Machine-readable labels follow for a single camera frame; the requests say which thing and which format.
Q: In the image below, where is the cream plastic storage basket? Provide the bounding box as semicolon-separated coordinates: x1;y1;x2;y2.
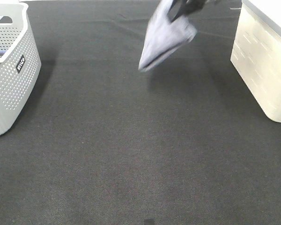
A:
230;0;281;123

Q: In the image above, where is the black fabric table mat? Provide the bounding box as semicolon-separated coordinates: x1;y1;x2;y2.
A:
0;0;281;225

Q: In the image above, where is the grey perforated laundry basket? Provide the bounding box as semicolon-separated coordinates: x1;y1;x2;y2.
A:
0;0;41;135

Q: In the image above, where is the lavender grey towel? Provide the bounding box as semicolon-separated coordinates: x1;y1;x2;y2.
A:
138;0;197;72

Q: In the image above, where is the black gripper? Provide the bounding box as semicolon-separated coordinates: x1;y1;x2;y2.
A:
168;0;221;23

